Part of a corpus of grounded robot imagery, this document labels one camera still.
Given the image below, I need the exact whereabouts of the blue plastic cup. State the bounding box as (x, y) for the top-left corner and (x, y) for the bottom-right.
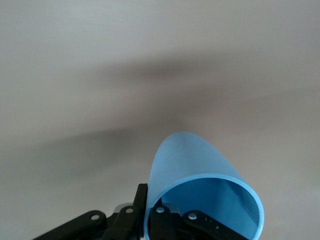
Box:
(143, 131), (265, 240)

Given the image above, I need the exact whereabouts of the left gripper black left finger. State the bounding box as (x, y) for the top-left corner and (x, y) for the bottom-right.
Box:
(32, 183), (149, 240)

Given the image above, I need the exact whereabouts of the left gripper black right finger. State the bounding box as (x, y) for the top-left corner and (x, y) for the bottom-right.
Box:
(148, 203), (251, 240)

